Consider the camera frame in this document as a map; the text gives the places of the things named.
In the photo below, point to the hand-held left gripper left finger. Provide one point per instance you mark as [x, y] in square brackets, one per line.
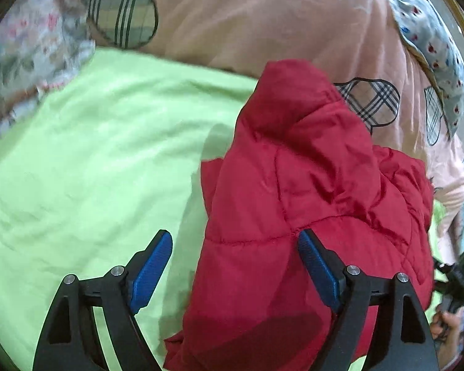
[152, 266]

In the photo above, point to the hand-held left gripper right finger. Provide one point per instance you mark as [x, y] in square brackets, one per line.
[319, 270]

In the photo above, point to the red quilted jacket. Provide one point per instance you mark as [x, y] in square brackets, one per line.
[294, 177]

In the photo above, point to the person's right hand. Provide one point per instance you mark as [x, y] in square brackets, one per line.
[448, 326]

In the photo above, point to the green bed sheet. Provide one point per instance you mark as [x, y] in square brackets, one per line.
[100, 162]

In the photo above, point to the light blue printed pillow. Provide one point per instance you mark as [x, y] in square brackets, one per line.
[429, 31]

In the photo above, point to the grey floral ruffled cloth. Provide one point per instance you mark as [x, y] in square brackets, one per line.
[31, 46]

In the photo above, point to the pink quilt with plaid hearts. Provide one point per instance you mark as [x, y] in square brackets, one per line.
[274, 15]

